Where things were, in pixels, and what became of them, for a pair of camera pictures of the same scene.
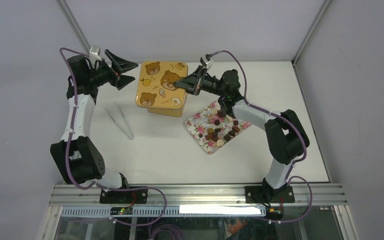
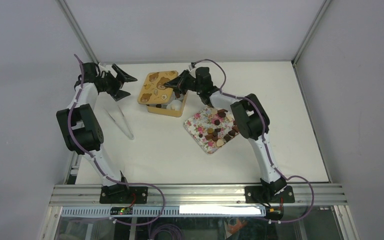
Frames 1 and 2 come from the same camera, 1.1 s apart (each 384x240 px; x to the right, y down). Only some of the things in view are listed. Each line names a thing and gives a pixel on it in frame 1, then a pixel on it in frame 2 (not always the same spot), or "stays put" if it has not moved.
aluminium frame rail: x=193 y=195 stays put
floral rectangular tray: x=212 y=128 stays put
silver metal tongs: x=128 y=133 stays put
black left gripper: x=122 y=80 → x=117 y=84
